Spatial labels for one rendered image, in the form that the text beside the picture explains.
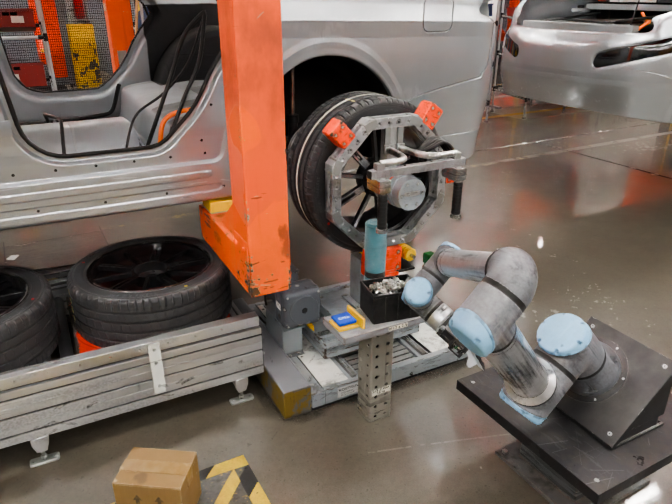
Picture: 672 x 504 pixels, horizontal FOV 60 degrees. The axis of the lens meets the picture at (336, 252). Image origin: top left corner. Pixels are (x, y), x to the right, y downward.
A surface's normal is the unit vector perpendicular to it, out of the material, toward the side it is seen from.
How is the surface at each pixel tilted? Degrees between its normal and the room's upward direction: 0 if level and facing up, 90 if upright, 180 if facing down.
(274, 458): 0
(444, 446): 0
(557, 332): 38
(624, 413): 43
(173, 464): 0
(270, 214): 90
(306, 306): 90
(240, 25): 90
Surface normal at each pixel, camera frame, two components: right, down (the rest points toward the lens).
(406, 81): 0.46, 0.36
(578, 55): -0.82, 0.14
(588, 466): 0.00, -0.91
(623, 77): -0.62, 0.31
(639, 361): -0.60, -0.55
